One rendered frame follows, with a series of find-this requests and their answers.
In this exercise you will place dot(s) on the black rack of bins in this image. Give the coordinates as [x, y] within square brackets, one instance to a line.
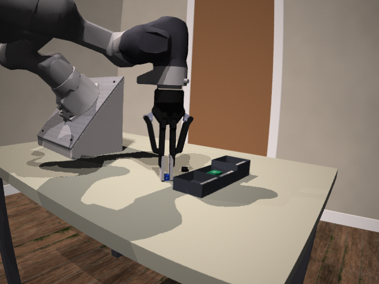
[231, 173]

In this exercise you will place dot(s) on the green nine-volt battery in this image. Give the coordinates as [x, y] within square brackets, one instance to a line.
[215, 172]

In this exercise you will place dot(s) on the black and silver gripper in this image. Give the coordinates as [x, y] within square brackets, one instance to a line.
[169, 114]

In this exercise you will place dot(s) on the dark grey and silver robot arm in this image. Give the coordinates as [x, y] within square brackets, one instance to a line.
[28, 25]

